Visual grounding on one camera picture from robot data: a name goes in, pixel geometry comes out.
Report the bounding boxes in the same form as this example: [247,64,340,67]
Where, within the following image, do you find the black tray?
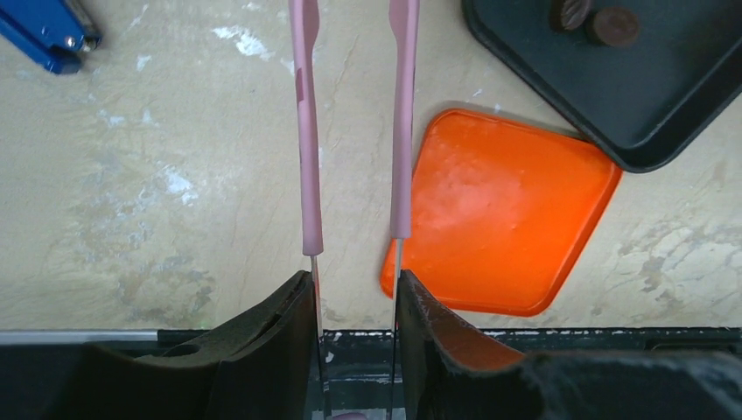
[461,1,741,173]

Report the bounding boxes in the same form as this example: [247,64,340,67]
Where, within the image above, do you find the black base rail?
[156,327,742,420]

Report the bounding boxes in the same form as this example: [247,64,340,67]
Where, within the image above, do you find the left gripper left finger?
[1,271,317,419]

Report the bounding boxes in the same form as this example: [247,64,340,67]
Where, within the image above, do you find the orange box lid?
[402,108,623,317]

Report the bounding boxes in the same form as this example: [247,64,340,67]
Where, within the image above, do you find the blue stapler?
[1,0,102,74]

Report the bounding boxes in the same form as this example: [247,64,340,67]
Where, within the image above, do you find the dark chocolate bottom left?
[549,0,593,32]

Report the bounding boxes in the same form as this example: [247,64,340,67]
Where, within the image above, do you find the pink metal tongs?
[288,0,421,420]

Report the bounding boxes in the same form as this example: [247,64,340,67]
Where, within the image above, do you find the aluminium frame rail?
[1,329,158,346]

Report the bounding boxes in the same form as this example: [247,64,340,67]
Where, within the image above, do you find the dark chocolate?
[586,6,641,47]
[549,0,593,32]

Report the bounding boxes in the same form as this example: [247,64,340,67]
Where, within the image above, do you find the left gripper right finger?
[396,270,741,419]

